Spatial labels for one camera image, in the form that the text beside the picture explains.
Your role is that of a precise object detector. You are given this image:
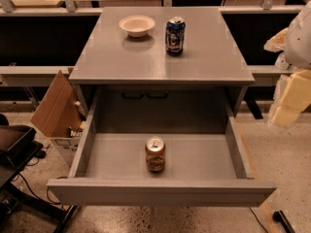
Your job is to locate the small bottle in box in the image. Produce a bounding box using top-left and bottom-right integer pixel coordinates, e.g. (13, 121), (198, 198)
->
(75, 101), (86, 117)

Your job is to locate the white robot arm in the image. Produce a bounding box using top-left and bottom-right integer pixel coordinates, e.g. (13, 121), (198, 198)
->
(263, 1), (311, 131)

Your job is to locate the brown cardboard box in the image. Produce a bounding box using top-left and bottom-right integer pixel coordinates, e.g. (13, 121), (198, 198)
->
(30, 71), (84, 165)

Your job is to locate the open grey top drawer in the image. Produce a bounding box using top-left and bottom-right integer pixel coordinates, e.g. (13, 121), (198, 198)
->
(48, 88), (276, 207)

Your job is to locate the black office chair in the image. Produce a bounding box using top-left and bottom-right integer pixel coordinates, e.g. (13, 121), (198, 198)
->
(0, 114), (77, 233)

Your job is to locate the grey cabinet with counter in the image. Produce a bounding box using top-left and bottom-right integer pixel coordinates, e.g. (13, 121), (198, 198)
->
(70, 7), (254, 133)

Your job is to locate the white paper bowl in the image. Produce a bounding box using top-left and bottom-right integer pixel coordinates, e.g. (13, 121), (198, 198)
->
(119, 16), (156, 38)

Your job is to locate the blue soda can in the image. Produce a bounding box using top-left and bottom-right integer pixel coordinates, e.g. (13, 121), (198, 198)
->
(165, 17), (186, 55)

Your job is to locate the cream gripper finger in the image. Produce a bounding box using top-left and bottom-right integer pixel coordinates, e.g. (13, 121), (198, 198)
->
(271, 70), (311, 128)
(263, 28), (288, 52)

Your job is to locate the black floor object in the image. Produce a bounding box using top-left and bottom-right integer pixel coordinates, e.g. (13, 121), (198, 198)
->
(272, 211), (295, 233)

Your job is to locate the orange soda can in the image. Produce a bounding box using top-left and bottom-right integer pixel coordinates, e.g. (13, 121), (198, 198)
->
(145, 136), (165, 172)

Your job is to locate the clear sanitizer pump bottle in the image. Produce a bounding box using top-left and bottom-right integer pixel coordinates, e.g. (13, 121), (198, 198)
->
(275, 52), (290, 70)

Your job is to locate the black floor cable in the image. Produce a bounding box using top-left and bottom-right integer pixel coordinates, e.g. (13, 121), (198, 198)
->
(17, 172), (67, 209)

